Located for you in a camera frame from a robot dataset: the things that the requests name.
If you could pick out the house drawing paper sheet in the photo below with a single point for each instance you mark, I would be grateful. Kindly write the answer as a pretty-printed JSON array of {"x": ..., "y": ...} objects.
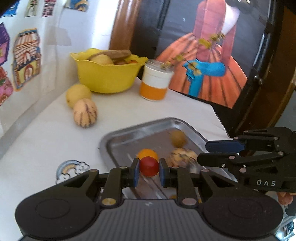
[{"x": 25, "y": 58}]

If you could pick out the yellow lemon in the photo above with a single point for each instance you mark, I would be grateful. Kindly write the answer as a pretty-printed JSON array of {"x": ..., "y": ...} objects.
[{"x": 78, "y": 93}]

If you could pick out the red cherry tomato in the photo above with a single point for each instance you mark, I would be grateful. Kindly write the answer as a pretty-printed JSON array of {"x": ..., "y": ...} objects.
[{"x": 148, "y": 166}]

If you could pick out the wall poster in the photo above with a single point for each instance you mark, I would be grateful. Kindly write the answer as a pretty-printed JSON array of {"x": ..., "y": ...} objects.
[{"x": 208, "y": 76}]

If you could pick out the yellow plastic bowl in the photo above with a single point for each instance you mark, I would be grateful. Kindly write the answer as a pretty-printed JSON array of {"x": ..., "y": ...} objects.
[{"x": 106, "y": 76}]

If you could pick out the person's right hand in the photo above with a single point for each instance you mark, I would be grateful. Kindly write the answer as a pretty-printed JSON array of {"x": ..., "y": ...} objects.
[{"x": 286, "y": 198}]

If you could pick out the pale yellow fruit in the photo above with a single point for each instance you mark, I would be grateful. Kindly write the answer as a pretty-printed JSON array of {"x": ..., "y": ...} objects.
[{"x": 101, "y": 59}]

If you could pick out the yellow flower twig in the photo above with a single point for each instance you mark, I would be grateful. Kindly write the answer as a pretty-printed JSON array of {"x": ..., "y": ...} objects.
[{"x": 196, "y": 59}]

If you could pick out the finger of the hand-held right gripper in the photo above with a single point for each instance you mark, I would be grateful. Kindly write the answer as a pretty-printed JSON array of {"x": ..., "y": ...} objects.
[
  {"x": 215, "y": 160},
  {"x": 222, "y": 146}
]

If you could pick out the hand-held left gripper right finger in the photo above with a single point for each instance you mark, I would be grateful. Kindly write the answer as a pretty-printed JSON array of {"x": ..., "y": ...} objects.
[{"x": 162, "y": 172}]

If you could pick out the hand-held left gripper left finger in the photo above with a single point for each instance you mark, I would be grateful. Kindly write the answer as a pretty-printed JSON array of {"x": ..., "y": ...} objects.
[{"x": 136, "y": 172}]

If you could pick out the small striped pepino melon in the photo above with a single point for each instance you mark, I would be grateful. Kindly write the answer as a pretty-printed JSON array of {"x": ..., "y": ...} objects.
[{"x": 85, "y": 112}]

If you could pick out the wooden frame post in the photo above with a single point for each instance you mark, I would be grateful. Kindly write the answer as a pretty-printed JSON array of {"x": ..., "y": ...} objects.
[
  {"x": 124, "y": 27},
  {"x": 288, "y": 69}
]

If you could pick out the metal tray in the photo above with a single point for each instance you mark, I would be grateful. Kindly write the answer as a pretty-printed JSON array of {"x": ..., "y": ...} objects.
[{"x": 143, "y": 136}]

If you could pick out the white and orange cup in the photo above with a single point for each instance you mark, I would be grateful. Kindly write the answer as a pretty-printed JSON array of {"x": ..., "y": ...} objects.
[{"x": 155, "y": 83}]

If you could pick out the black frame panel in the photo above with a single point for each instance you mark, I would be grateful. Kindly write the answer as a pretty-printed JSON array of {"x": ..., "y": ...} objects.
[{"x": 259, "y": 99}]

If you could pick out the brown kiwi fruit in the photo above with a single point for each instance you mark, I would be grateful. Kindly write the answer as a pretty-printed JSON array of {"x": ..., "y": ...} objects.
[{"x": 178, "y": 138}]

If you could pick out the brown oblong fruit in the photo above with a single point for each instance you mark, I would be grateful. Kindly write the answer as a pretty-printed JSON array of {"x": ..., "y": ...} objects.
[{"x": 115, "y": 53}]

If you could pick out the large striped pepino melon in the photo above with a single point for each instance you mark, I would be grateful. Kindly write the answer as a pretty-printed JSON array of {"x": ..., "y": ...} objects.
[{"x": 181, "y": 156}]

